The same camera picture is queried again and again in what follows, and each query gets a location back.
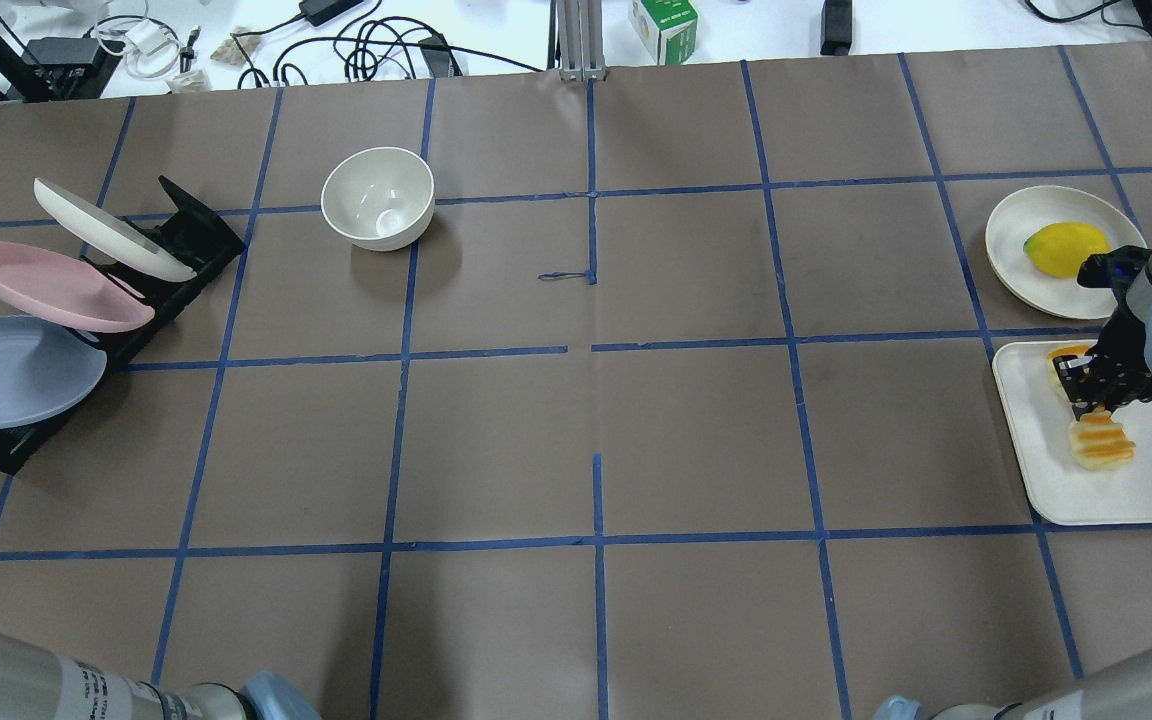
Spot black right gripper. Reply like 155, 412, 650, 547
1055, 306, 1152, 420

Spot yellow lemon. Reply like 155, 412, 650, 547
1021, 222, 1114, 279

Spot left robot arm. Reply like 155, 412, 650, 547
0, 632, 320, 719

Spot light blue plate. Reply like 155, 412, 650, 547
0, 316, 108, 429

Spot pink plate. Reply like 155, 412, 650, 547
0, 241, 156, 334

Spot white rectangular tray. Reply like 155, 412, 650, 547
992, 341, 1152, 526

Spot striped orange bread roll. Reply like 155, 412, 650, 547
1046, 342, 1137, 471

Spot green white carton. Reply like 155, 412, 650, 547
628, 1, 699, 65

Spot cream white bowl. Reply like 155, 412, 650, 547
320, 147, 435, 252

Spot black tangled cables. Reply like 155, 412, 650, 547
232, 0, 547, 91

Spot cream white plate in rack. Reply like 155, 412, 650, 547
33, 177, 196, 283

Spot aluminium frame post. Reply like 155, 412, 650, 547
550, 1, 607, 82

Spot cream plate under lemon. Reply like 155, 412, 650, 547
986, 184, 1146, 320

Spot black plate rack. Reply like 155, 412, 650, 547
0, 179, 247, 473

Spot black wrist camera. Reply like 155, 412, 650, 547
1076, 245, 1152, 302

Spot black power adapter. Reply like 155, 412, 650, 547
298, 0, 364, 26

